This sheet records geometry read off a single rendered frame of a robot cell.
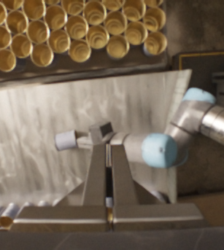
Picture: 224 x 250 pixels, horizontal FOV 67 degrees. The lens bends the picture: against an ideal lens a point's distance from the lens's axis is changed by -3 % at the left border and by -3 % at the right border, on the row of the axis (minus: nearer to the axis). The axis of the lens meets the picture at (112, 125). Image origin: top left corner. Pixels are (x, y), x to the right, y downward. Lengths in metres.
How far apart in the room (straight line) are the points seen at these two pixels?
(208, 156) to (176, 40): 1.28
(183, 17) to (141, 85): 1.38
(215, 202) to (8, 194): 2.09
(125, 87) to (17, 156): 0.52
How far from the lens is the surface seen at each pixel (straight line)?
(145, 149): 0.38
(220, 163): 2.35
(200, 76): 1.63
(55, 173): 0.81
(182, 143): 0.47
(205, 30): 2.06
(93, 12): 0.69
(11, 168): 0.87
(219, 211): 2.52
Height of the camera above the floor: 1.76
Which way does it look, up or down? 76 degrees down
